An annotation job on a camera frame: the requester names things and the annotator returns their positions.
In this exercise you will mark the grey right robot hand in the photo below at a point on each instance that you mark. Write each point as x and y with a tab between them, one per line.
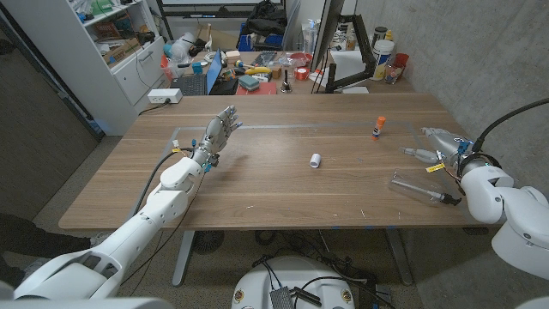
450	146

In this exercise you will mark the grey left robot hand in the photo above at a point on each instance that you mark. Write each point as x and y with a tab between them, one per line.
216	133

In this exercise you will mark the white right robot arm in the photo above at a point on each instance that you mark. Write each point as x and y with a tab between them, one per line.
493	193

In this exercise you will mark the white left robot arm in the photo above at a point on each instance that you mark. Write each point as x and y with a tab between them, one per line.
163	206

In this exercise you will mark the orange glue stick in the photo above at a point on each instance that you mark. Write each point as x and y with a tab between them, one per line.
377	129

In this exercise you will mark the white bottle cap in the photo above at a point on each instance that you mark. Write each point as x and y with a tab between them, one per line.
315	160

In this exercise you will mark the clear sanitizer bottle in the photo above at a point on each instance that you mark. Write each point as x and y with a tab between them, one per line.
311	36

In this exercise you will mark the open laptop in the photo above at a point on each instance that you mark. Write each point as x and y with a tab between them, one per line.
193	84

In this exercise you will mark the teal box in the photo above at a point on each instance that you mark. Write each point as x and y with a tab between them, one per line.
249	82

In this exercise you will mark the white power strip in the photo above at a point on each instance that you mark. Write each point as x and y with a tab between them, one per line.
164	95

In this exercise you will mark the red mat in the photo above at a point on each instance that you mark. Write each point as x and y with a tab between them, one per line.
266	89

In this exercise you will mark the yellow banana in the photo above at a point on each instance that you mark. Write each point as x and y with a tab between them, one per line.
257	70

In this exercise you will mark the small black stand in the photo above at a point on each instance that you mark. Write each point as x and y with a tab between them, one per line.
286	83

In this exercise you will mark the blue bin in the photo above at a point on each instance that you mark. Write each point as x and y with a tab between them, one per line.
246	43

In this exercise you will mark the red cup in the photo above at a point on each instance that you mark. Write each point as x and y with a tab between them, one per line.
402	60

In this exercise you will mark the red tape roll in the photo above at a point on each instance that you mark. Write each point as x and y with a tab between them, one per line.
301	74

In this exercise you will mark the white shelf cabinet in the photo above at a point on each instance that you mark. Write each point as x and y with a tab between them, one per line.
124	81

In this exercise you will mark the black round floor fan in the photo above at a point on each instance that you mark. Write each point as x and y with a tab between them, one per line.
208	241

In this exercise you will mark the red bowl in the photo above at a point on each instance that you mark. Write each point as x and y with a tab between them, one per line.
301	58

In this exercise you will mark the white labelled tub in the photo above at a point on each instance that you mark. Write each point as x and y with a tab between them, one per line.
381	56

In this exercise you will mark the black backpack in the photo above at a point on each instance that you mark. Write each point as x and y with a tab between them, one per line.
263	21

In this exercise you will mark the grey table leg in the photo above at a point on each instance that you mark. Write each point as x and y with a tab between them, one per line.
183	257
399	257

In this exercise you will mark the cardboard box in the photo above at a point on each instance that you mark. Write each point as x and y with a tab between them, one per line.
120	51

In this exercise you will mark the whiteboard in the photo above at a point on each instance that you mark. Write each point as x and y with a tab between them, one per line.
214	2

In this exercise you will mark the dark lidded canister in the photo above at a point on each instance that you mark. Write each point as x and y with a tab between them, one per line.
379	33

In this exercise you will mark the black monitor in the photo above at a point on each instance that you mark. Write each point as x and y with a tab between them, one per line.
328	30

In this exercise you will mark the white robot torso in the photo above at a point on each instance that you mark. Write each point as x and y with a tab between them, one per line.
296	274

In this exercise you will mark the person's dark trouser leg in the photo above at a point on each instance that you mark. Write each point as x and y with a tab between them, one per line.
34	240

